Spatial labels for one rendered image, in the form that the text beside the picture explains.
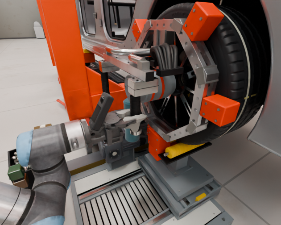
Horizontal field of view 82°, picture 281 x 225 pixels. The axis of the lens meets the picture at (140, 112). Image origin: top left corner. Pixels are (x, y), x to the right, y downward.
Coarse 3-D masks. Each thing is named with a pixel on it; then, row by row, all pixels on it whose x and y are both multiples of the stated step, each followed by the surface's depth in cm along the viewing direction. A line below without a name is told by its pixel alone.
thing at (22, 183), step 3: (24, 177) 59; (27, 177) 61; (21, 180) 58; (24, 180) 59; (27, 180) 60; (15, 183) 57; (18, 183) 58; (21, 183) 58; (24, 183) 59; (27, 183) 60; (18, 186) 58; (21, 186) 59; (24, 186) 59; (27, 186) 60
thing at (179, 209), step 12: (144, 156) 132; (144, 168) 124; (156, 180) 113; (168, 192) 105; (204, 192) 105; (216, 192) 107; (168, 204) 101; (180, 204) 98; (192, 204) 96; (180, 216) 94
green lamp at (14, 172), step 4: (16, 164) 58; (20, 164) 58; (8, 168) 57; (12, 168) 57; (16, 168) 57; (20, 168) 57; (8, 172) 55; (12, 172) 55; (16, 172) 56; (20, 172) 57; (24, 172) 59; (8, 176) 55; (12, 176) 56; (16, 176) 56; (20, 176) 57; (12, 180) 56
